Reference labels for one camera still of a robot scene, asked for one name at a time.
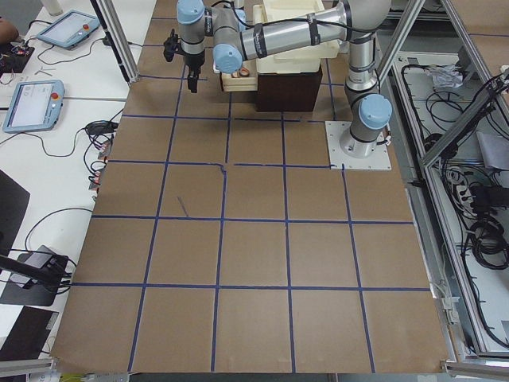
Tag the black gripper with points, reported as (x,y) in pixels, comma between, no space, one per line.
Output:
(194,60)

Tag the orange grey scissors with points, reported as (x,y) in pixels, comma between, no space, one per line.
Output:
(241,73)

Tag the wooden drawer with white handle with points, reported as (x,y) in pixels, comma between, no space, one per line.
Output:
(238,83)

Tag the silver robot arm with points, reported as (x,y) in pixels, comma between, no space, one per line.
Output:
(235,42)

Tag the dark brown drawer cabinet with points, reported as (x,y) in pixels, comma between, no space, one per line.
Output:
(288,92)

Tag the person's hand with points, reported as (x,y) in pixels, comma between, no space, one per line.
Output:
(8,31)

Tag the cream plastic box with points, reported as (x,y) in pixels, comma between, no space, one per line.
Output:
(272,65)

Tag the cream plastic tray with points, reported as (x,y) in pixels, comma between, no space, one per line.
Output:
(315,34)

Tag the blue teach pendant far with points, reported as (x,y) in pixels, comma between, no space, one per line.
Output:
(69,30)

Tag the blue teach pendant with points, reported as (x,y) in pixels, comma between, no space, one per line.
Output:
(35,106)
(69,30)

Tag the blue teach pendant near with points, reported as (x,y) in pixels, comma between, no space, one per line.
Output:
(35,106)

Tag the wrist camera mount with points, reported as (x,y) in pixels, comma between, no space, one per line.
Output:
(172,46)

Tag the aluminium frame post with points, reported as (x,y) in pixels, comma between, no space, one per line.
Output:
(109,20)

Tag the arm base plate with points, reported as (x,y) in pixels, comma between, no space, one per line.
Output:
(345,153)

